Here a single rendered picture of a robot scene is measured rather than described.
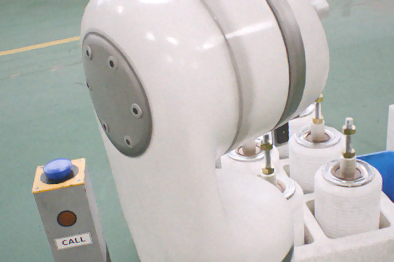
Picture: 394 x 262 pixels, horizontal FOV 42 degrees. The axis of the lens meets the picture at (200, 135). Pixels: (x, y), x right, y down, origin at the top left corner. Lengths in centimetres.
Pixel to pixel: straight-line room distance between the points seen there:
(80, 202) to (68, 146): 82
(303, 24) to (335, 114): 129
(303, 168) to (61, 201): 39
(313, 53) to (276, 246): 10
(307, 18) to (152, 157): 9
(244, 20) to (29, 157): 134
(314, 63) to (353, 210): 53
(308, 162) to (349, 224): 13
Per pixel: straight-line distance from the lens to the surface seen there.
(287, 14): 23
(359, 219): 77
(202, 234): 24
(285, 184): 75
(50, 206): 73
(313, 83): 25
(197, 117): 20
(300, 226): 76
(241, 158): 82
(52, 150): 153
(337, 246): 76
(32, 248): 116
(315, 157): 84
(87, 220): 74
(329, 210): 77
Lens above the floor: 67
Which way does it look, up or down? 28 degrees down
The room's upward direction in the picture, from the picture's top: 7 degrees counter-clockwise
